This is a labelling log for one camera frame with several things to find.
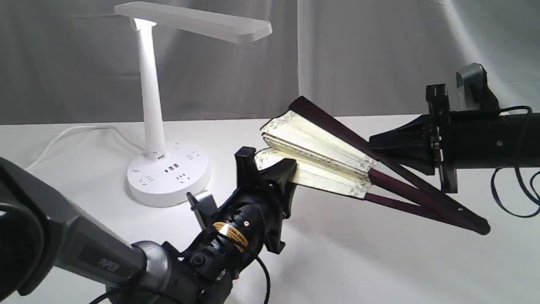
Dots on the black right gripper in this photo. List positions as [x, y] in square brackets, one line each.
[407, 144]

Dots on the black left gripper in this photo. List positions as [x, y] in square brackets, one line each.
[249, 219]

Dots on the folding paper fan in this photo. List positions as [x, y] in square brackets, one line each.
[332, 158]

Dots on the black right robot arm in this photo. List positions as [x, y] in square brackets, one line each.
[488, 139]

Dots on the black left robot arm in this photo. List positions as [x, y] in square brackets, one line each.
[41, 229]

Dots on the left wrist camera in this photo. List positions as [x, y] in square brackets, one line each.
[204, 207]

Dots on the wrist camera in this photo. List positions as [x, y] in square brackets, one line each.
[204, 207]
[472, 84]

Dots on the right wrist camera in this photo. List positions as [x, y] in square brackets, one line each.
[472, 84]

